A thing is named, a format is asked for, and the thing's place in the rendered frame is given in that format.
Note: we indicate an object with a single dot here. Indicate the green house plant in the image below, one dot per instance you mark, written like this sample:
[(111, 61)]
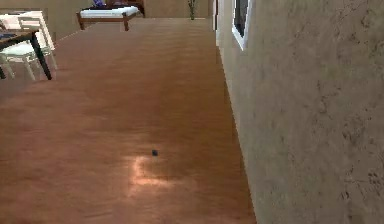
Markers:
[(191, 8)]

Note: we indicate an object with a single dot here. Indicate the white chair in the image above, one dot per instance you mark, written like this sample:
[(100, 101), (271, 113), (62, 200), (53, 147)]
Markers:
[(23, 50), (13, 20)]

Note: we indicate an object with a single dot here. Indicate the brown table with black legs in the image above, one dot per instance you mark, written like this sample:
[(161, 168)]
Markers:
[(36, 46)]

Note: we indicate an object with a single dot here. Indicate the white framed window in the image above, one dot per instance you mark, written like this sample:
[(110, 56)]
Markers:
[(241, 20)]

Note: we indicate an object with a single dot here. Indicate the small black object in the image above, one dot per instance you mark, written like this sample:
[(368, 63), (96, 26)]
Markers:
[(154, 152)]

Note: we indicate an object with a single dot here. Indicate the white cushioned wooden bench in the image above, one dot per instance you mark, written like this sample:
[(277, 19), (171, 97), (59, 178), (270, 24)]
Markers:
[(108, 13)]

